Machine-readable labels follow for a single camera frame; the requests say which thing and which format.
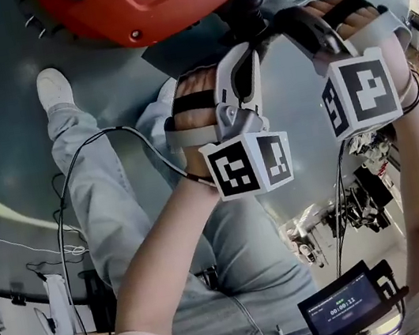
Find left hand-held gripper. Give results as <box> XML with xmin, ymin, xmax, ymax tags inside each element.
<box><xmin>151</xmin><ymin>36</ymin><xmax>299</xmax><ymax>212</ymax></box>

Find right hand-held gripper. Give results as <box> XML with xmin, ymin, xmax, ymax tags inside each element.
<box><xmin>270</xmin><ymin>0</ymin><xmax>419</xmax><ymax>149</ymax></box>

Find person's left forearm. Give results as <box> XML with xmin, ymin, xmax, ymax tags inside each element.
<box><xmin>84</xmin><ymin>142</ymin><xmax>246</xmax><ymax>335</ymax></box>

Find person's right hand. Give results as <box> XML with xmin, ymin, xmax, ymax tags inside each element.
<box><xmin>302</xmin><ymin>0</ymin><xmax>384</xmax><ymax>46</ymax></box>

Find person's left hand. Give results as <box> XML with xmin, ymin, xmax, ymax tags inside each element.
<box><xmin>167</xmin><ymin>64</ymin><xmax>228</xmax><ymax>133</ymax></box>

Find cluttered workbench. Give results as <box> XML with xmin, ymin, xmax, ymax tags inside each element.
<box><xmin>264</xmin><ymin>125</ymin><xmax>413</xmax><ymax>275</ymax></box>

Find person's light blue jeans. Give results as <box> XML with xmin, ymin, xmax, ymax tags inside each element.
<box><xmin>40</xmin><ymin>57</ymin><xmax>329</xmax><ymax>335</ymax></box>

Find black screen device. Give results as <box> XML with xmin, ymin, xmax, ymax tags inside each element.
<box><xmin>291</xmin><ymin>253</ymin><xmax>419</xmax><ymax>335</ymax></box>

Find black stand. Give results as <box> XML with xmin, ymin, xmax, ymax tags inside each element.
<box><xmin>77</xmin><ymin>267</ymin><xmax>124</xmax><ymax>335</ymax></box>

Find person's white shoe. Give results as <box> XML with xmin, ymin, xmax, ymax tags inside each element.
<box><xmin>32</xmin><ymin>63</ymin><xmax>77</xmax><ymax>114</ymax></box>

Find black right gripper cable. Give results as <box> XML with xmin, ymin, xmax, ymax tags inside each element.
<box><xmin>311</xmin><ymin>137</ymin><xmax>371</xmax><ymax>282</ymax></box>

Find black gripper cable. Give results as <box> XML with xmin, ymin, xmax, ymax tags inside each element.
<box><xmin>311</xmin><ymin>137</ymin><xmax>371</xmax><ymax>282</ymax></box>
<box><xmin>38</xmin><ymin>110</ymin><xmax>244</xmax><ymax>335</ymax></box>

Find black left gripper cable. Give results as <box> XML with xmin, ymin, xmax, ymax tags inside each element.
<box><xmin>38</xmin><ymin>110</ymin><xmax>244</xmax><ymax>335</ymax></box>

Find thin white cable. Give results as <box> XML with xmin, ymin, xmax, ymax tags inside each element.
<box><xmin>0</xmin><ymin>206</ymin><xmax>89</xmax><ymax>269</ymax></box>

